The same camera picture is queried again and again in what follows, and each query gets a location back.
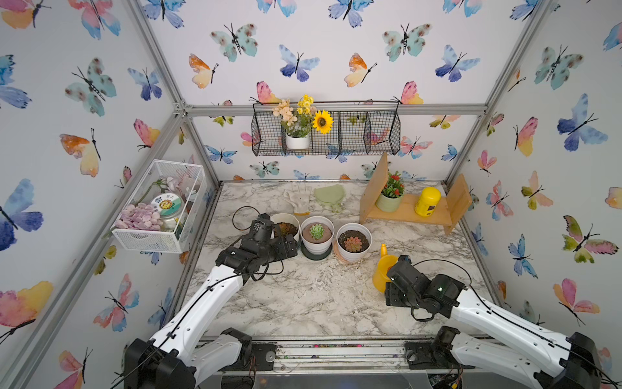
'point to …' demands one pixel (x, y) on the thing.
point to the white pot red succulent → (354, 241)
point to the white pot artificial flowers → (298, 124)
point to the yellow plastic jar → (427, 203)
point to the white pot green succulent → (317, 234)
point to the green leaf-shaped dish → (331, 197)
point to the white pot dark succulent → (287, 224)
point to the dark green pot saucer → (313, 256)
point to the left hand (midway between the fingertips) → (289, 244)
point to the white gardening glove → (300, 200)
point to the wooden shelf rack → (451, 208)
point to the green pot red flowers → (390, 199)
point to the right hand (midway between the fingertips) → (393, 293)
